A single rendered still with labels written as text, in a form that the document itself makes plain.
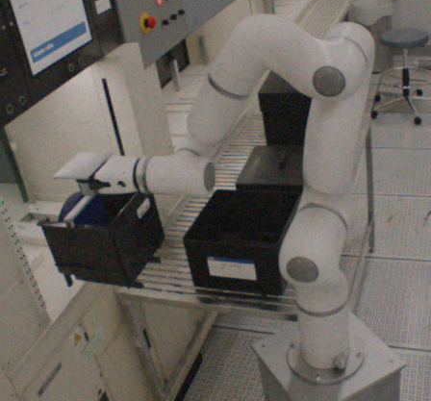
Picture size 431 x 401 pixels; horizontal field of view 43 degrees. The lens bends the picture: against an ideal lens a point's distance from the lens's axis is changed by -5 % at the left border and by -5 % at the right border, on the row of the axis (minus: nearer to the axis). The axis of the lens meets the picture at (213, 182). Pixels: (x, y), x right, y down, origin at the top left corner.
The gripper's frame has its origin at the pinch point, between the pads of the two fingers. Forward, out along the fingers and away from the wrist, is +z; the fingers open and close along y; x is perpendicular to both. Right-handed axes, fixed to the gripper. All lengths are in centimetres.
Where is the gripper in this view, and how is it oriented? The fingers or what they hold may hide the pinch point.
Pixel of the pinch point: (86, 172)
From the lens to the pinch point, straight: 137.7
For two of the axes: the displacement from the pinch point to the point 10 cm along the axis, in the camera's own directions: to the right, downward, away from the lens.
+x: -1.7, -8.6, -4.8
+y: 3.5, -5.1, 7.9
